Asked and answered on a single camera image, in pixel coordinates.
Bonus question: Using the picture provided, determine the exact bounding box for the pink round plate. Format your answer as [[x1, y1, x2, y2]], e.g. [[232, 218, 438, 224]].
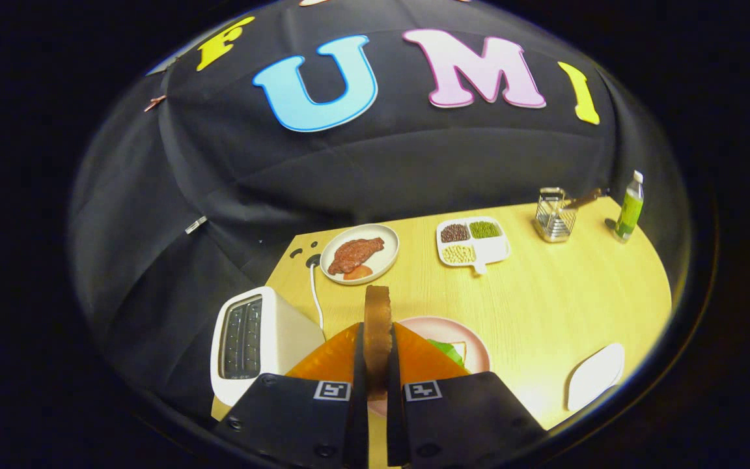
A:
[[368, 316, 492, 418]]

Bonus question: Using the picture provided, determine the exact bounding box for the green lettuce leaf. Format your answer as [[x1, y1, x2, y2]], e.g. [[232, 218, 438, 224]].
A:
[[426, 338, 465, 369]]

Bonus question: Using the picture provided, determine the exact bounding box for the toasted bread slice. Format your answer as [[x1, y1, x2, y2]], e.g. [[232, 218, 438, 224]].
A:
[[363, 285, 393, 399]]

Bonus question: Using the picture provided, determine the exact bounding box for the white toaster power cable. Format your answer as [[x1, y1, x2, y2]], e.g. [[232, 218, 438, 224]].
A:
[[309, 257, 326, 330]]

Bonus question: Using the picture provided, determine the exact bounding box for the white toaster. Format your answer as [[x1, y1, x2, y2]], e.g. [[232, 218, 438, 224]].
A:
[[210, 286, 327, 408]]

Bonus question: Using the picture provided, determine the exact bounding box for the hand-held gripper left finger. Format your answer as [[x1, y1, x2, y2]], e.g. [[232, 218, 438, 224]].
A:
[[212, 322, 370, 469]]

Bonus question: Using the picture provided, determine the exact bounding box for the round grey plate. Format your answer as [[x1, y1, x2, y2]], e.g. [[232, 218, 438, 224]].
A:
[[320, 223, 400, 286]]

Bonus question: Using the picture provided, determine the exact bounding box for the black backdrop cloth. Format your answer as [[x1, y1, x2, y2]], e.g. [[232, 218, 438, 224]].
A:
[[69, 0, 688, 424]]

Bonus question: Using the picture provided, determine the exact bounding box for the white divided dish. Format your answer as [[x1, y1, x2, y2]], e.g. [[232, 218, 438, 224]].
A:
[[436, 216, 512, 275]]

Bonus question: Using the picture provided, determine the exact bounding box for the brown meat steak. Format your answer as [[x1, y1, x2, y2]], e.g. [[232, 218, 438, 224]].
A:
[[327, 237, 385, 276]]

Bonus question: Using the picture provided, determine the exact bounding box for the wooden-handled utensil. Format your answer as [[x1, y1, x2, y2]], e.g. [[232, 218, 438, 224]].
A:
[[561, 188, 604, 210]]

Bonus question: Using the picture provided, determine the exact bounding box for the green drink bottle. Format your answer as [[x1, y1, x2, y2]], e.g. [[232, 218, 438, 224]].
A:
[[614, 170, 645, 242]]

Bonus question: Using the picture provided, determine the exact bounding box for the metal wire basket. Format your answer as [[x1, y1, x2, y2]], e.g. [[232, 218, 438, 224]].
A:
[[533, 187, 578, 244]]

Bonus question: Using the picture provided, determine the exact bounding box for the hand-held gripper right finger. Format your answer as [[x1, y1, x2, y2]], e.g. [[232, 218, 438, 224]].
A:
[[385, 322, 548, 469]]

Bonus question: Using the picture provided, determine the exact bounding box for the white oval plate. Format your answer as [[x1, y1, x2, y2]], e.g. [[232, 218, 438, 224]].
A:
[[567, 343, 626, 412]]

